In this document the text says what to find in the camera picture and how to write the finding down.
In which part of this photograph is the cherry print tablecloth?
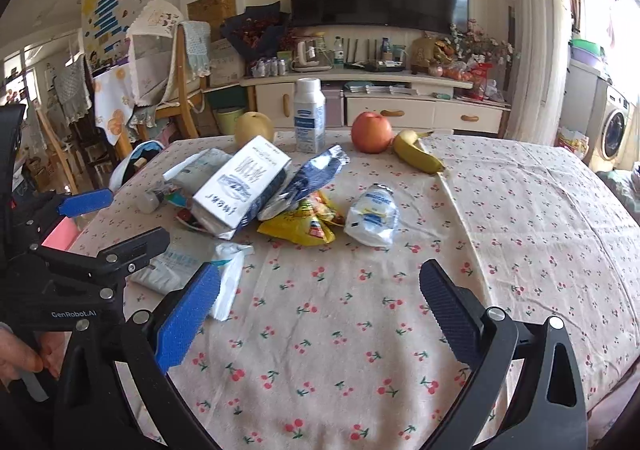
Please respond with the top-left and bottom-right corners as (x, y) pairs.
(67, 129), (640, 450)

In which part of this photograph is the yellow pear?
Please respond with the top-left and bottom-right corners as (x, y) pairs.
(234, 111), (274, 148)

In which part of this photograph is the white milk carton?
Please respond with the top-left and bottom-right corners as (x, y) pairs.
(191, 135), (291, 239)

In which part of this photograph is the white lace curtain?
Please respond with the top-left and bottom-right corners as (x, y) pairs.
(506, 0), (572, 146)

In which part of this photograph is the blue white bag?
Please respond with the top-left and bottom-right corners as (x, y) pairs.
(257, 145), (350, 222)

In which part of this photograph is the small clear plastic bottle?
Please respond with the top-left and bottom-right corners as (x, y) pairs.
(136, 187), (171, 214)

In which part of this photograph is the white tv cabinet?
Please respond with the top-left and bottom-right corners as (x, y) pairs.
(240, 69), (511, 137)

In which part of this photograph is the white electric kettle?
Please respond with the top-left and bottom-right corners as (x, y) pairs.
(292, 36), (333, 72)

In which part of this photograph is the white yogurt pouch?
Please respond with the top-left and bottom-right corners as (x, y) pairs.
(344, 184), (399, 248)

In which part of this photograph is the grey wipes packet feather print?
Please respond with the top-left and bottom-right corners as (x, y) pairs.
(131, 229), (217, 295)

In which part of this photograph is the yellow banana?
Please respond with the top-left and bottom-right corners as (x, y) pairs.
(393, 129), (445, 174)

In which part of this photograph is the yellow snack wrapper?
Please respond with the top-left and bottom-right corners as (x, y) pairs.
(257, 190), (345, 247)

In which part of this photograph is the blue white stool cushion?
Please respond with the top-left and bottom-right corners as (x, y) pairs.
(108, 139), (165, 192)

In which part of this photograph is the washing machine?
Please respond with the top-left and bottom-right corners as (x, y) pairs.
(586, 79), (636, 172)

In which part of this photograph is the dark wrapped flower bouquet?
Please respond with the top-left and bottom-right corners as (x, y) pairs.
(220, 2), (291, 62)

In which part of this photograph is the white milk bottle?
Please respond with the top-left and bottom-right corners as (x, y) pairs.
(294, 78), (326, 155)

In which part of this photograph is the red black snack wrapper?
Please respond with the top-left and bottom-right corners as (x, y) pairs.
(176, 207), (207, 233)

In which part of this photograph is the person's left hand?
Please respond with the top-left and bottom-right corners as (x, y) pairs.
(0, 326), (67, 387)

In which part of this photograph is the red apple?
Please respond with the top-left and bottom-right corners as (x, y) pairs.
(350, 111), (394, 153)

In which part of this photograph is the wooden chair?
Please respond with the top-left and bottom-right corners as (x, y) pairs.
(120, 22), (206, 146)

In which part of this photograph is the white tissue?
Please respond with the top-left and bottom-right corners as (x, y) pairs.
(210, 242), (254, 321)

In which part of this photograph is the green waste bin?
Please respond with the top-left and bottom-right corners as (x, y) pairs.
(214, 107), (245, 135)

